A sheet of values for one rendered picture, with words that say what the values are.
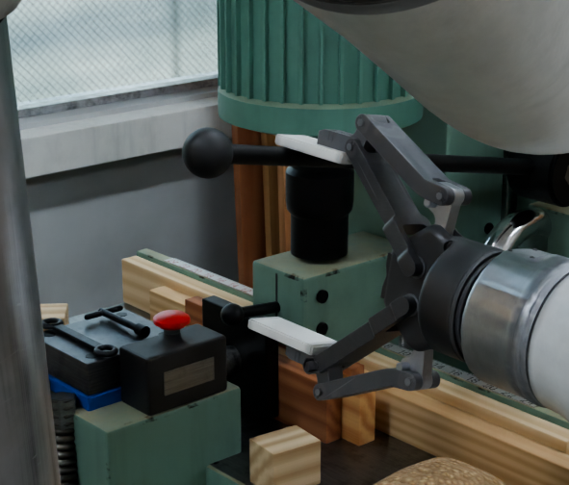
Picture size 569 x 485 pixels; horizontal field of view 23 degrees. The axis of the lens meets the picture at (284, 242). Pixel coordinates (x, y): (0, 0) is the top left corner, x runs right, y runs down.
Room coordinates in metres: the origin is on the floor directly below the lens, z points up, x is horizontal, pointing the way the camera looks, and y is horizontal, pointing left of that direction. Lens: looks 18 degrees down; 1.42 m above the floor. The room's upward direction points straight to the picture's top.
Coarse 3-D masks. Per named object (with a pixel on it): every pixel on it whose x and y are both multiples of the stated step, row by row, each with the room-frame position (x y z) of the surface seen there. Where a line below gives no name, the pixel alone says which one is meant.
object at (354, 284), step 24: (360, 240) 1.24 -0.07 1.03; (384, 240) 1.24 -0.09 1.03; (264, 264) 1.17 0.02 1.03; (288, 264) 1.16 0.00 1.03; (312, 264) 1.16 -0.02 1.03; (336, 264) 1.16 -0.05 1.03; (360, 264) 1.17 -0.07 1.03; (384, 264) 1.19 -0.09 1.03; (264, 288) 1.16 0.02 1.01; (288, 288) 1.14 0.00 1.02; (312, 288) 1.13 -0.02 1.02; (336, 288) 1.15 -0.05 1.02; (360, 288) 1.17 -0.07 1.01; (288, 312) 1.14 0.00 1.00; (312, 312) 1.13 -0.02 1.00; (336, 312) 1.15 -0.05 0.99; (360, 312) 1.17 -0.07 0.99; (336, 336) 1.15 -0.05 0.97
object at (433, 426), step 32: (160, 288) 1.37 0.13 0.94; (384, 416) 1.11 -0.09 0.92; (416, 416) 1.08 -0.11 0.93; (448, 416) 1.05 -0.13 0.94; (448, 448) 1.05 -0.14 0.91; (480, 448) 1.02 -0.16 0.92; (512, 448) 1.00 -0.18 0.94; (544, 448) 0.99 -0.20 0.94; (512, 480) 1.00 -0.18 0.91; (544, 480) 0.97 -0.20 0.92
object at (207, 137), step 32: (192, 160) 0.91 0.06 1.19; (224, 160) 0.91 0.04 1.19; (256, 160) 0.95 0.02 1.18; (288, 160) 0.96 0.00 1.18; (320, 160) 0.98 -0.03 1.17; (448, 160) 1.08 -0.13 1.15; (480, 160) 1.10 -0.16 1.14; (512, 160) 1.13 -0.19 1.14; (544, 160) 1.14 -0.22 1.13; (544, 192) 1.14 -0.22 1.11
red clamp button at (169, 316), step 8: (160, 312) 1.07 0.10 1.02; (168, 312) 1.07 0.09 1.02; (176, 312) 1.07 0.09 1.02; (184, 312) 1.07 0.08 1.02; (160, 320) 1.06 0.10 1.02; (168, 320) 1.05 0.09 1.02; (176, 320) 1.05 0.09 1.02; (184, 320) 1.06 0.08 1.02; (168, 328) 1.06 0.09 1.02; (176, 328) 1.06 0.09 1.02
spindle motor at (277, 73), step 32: (224, 0) 1.15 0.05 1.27; (256, 0) 1.12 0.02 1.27; (288, 0) 1.11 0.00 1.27; (224, 32) 1.16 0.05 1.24; (256, 32) 1.12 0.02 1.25; (288, 32) 1.11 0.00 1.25; (320, 32) 1.10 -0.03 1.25; (224, 64) 1.16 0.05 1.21; (256, 64) 1.12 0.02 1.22; (288, 64) 1.11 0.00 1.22; (320, 64) 1.10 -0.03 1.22; (352, 64) 1.10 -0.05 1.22; (224, 96) 1.15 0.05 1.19; (256, 96) 1.12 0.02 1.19; (288, 96) 1.11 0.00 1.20; (320, 96) 1.10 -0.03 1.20; (352, 96) 1.10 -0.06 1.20; (384, 96) 1.12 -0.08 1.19; (256, 128) 1.11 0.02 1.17; (288, 128) 1.10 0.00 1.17; (320, 128) 1.10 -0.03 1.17; (352, 128) 1.10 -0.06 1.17
